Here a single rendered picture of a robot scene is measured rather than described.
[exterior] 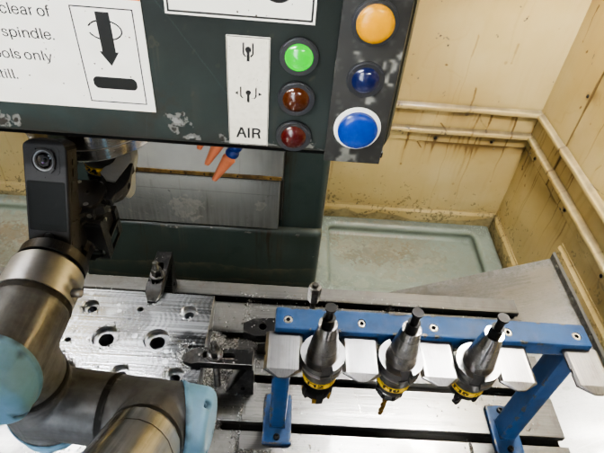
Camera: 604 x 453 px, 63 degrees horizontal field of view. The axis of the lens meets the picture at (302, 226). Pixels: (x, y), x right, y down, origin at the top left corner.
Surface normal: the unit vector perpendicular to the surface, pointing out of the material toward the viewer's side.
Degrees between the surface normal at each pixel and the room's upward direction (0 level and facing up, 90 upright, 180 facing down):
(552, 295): 24
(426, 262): 0
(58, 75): 90
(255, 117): 90
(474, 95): 90
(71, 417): 45
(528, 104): 90
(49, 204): 62
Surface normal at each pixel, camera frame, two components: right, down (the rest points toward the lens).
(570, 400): -0.34, -0.69
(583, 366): 0.07, -0.73
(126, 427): 0.04, -0.99
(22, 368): 0.84, -0.34
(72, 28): -0.02, 0.68
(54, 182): -0.03, 0.25
